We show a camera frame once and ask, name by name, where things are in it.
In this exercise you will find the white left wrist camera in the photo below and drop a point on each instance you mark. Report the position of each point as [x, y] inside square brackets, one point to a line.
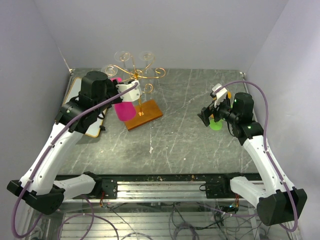
[129, 92]

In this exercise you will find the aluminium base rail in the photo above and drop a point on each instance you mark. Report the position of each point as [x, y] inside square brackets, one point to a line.
[167, 187]

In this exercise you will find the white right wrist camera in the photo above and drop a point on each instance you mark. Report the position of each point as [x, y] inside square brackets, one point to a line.
[218, 94]

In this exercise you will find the green plastic wine glass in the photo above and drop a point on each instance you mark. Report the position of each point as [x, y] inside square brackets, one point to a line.
[215, 125]

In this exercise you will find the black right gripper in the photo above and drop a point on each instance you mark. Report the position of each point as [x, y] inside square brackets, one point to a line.
[206, 112]

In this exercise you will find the orange plastic wine glass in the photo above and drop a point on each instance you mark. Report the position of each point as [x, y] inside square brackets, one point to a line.
[228, 96]

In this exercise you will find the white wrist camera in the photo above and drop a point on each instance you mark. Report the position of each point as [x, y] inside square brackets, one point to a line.
[129, 92]
[218, 94]

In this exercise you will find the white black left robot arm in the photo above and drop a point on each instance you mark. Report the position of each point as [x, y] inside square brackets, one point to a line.
[38, 187]

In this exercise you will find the clear tall wine glass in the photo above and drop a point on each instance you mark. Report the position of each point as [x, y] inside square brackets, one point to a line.
[122, 57]

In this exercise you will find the pink plastic wine glass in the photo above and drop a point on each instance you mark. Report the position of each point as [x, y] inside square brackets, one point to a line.
[125, 110]

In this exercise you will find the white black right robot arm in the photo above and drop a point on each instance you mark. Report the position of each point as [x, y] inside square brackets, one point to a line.
[279, 201]

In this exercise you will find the gold wire wine glass rack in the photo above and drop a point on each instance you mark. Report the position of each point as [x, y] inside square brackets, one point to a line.
[135, 74]

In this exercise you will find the white board with yellow frame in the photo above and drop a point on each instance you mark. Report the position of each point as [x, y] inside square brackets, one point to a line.
[94, 130]

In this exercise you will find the clear short wine glass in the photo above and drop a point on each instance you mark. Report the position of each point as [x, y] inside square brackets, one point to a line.
[148, 58]

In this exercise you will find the brown wooden rack base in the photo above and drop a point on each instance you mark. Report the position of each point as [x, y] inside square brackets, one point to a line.
[145, 112]

